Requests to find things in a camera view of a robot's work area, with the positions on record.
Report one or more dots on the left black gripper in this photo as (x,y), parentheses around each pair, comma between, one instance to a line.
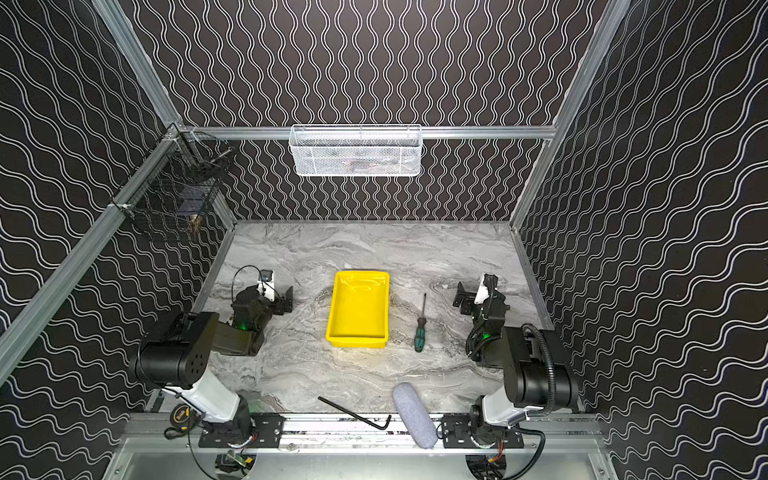
(271,301)

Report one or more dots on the green black handled screwdriver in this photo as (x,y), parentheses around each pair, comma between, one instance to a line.
(420,333)

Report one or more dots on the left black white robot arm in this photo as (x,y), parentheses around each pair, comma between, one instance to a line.
(174,358)

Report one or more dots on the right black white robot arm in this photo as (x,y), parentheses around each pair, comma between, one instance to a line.
(537,378)

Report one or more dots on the yellow plastic bin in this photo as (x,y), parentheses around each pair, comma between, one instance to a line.
(359,310)

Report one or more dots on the yellow black tape measure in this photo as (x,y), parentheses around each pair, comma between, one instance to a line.
(182,417)

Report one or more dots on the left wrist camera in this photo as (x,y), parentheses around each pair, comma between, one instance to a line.
(266,283)

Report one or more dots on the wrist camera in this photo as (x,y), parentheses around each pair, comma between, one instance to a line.
(266,283)
(487,289)

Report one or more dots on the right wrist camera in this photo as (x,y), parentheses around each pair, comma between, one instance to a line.
(487,289)

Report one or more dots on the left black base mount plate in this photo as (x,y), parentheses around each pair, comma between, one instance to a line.
(262,430)

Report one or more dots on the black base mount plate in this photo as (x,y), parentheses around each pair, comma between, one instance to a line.
(262,430)
(462,431)

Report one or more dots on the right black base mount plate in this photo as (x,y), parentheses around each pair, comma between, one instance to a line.
(462,431)

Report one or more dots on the white wire mesh basket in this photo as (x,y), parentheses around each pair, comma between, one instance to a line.
(356,150)

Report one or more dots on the black wire basket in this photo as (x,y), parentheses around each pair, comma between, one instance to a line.
(177,199)

